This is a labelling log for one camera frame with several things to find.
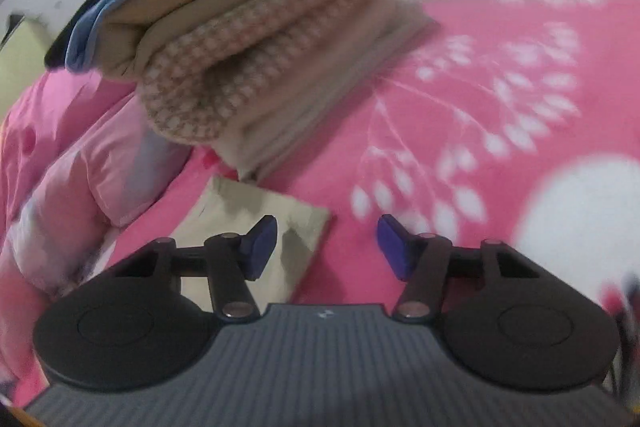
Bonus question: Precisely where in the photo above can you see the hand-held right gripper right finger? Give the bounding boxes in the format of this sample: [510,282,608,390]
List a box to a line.
[376,214,538,324]

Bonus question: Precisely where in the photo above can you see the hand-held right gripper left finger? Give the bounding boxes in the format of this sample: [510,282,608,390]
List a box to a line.
[117,214,278,323]

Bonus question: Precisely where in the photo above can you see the khaki pants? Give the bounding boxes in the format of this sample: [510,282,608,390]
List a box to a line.
[167,174,331,308]

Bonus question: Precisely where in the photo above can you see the pink floral bed blanket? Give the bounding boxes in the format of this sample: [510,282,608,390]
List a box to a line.
[0,0,640,408]

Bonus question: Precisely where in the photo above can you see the pale pink folded garment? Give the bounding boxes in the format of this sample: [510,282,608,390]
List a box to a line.
[215,0,441,182]

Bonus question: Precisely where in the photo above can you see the pink checked folded garment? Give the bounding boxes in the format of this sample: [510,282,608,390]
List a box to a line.
[135,0,393,142]

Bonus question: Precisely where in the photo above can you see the pink floral quilt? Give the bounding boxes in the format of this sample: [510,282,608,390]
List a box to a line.
[0,69,193,303]

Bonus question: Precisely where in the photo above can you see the pale green wardrobe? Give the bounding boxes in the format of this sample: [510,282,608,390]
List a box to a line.
[0,14,68,122]

